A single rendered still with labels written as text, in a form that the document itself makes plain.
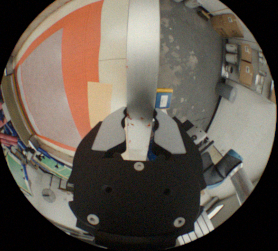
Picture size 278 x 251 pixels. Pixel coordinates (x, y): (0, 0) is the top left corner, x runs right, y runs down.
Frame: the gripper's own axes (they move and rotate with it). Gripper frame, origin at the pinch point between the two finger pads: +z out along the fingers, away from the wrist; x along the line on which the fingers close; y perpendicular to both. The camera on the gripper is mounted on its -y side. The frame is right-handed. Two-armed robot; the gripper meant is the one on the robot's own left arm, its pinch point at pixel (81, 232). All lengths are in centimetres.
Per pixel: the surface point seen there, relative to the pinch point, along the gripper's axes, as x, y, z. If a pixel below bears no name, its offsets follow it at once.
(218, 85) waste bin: 63, 150, -325
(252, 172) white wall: -124, -79, -355
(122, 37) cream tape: 94, 32, -64
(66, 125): 79, 39, -45
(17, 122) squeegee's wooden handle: 85, 41, -8
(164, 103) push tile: 71, 62, -86
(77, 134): 76, 38, -48
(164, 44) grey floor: 139, 150, -145
